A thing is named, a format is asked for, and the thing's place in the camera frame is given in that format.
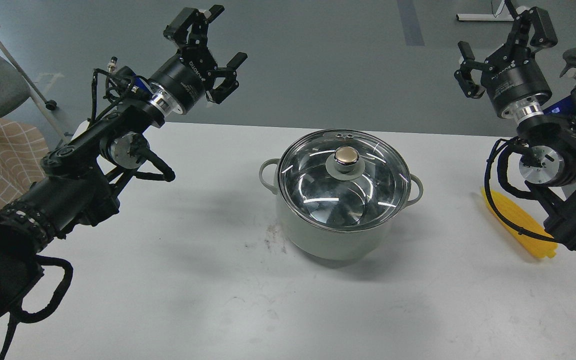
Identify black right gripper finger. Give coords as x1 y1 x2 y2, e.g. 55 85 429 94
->
503 0 558 56
454 41 491 100

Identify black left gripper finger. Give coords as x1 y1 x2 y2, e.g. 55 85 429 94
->
163 5 225 50
205 52 249 104

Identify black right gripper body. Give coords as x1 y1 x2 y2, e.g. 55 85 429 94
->
480 44 553 119

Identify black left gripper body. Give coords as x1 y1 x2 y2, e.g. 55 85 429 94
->
149 46 217 114

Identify yellow corn cob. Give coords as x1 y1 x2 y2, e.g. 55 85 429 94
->
490 190 558 259

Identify glass pot lid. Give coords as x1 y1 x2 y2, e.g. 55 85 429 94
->
276 129 423 231

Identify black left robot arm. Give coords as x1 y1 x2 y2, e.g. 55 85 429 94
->
0 4 247 360

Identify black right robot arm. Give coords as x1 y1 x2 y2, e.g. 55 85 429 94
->
454 0 576 251

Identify pale green steel pot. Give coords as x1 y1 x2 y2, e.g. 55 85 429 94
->
258 129 424 262

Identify white table leg base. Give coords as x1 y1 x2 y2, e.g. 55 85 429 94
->
455 0 530 22

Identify beige checked cloth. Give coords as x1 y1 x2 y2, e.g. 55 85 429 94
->
0 118 49 209

